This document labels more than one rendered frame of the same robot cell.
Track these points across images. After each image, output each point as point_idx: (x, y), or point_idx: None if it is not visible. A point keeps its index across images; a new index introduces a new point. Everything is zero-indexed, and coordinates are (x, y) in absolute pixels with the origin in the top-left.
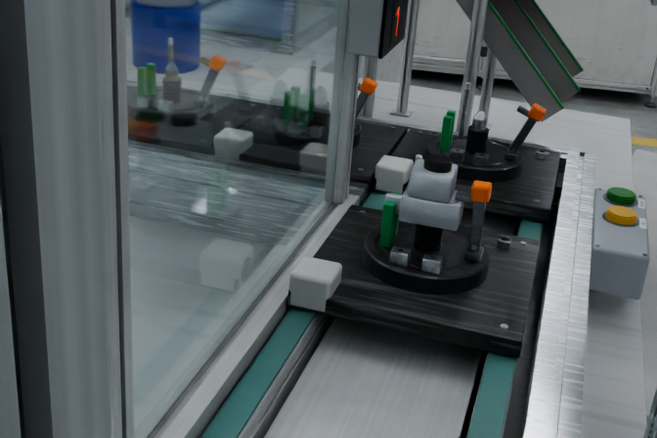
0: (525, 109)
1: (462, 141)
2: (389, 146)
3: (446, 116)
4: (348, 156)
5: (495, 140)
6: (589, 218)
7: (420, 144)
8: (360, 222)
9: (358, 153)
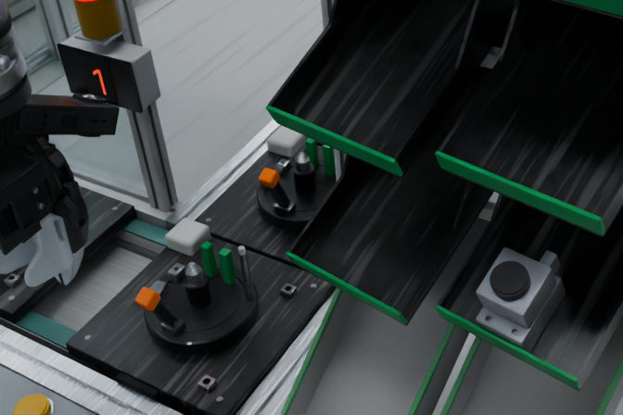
0: (159, 289)
1: (235, 296)
2: (271, 251)
3: (206, 243)
4: (146, 174)
5: (232, 329)
6: (48, 383)
7: (273, 279)
8: (97, 206)
9: (254, 224)
